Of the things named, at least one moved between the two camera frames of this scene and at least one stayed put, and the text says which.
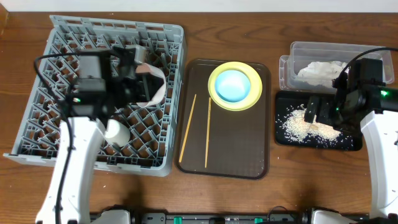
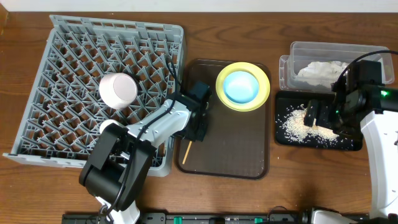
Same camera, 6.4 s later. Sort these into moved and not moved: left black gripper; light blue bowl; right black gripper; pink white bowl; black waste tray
Moved: light blue bowl; pink white bowl; left black gripper
Not moved: black waste tray; right black gripper
